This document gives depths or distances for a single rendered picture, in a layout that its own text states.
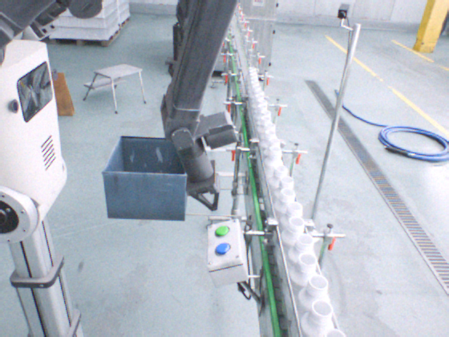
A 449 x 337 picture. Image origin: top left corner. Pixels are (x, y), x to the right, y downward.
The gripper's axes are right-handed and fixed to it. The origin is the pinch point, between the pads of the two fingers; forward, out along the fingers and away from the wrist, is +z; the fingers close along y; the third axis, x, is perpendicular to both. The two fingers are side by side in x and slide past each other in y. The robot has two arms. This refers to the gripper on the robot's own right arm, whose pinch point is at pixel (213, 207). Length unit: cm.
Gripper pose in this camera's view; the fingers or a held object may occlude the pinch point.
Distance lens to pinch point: 85.7
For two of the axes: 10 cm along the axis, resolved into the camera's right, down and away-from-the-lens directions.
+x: -9.6, 2.6, 1.1
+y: -0.3, -5.1, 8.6
